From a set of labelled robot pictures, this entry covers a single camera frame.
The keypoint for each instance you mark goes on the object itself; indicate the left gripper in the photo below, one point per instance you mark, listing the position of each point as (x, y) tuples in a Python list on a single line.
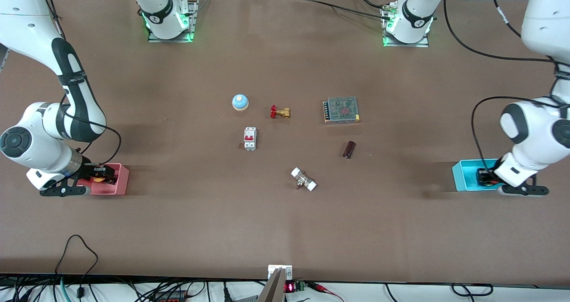
[(484, 176)]

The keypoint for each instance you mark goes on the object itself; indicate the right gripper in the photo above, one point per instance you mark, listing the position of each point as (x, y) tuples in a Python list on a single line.
[(91, 172)]

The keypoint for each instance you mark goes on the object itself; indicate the yellow push button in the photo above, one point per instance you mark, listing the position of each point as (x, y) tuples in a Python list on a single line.
[(99, 179)]

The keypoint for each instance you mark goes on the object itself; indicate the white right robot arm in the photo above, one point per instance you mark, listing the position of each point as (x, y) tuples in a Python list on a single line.
[(26, 21)]

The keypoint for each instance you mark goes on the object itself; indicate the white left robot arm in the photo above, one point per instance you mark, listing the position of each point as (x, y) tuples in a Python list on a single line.
[(543, 21)]

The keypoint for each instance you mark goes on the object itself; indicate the pink plastic bin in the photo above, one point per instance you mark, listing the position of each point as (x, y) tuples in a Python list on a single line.
[(120, 181)]

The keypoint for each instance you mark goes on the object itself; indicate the cyan plastic bin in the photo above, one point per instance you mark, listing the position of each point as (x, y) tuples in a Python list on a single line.
[(465, 179)]

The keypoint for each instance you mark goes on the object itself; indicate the dark brown capacitor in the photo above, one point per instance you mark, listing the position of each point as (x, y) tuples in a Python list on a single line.
[(349, 149)]

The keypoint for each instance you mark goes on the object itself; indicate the white red circuit breaker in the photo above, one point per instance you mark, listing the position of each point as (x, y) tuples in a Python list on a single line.
[(250, 138)]

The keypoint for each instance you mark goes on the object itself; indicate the blue service bell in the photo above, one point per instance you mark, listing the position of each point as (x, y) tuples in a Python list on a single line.
[(240, 101)]

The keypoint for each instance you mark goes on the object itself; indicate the metal mesh power supply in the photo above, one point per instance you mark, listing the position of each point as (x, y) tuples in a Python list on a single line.
[(343, 109)]

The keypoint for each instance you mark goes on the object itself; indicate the white capped metal fitting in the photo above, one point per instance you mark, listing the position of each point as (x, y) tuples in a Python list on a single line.
[(303, 180)]

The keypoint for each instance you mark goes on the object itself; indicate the red alligator clip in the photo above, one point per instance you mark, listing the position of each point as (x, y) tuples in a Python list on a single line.
[(323, 288)]

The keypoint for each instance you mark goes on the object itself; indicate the grey metal bar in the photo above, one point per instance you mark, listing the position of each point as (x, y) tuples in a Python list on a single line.
[(272, 291)]

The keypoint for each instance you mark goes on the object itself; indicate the red LED display module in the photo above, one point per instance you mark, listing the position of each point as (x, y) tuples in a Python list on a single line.
[(291, 287)]

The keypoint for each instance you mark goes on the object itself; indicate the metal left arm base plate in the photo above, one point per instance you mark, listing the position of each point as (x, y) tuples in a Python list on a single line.
[(423, 43)]

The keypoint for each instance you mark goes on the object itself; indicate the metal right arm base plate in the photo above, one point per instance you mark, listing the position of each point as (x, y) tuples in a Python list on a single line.
[(192, 17)]

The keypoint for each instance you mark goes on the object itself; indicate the white metal bracket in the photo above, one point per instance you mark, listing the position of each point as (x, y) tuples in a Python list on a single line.
[(279, 267)]

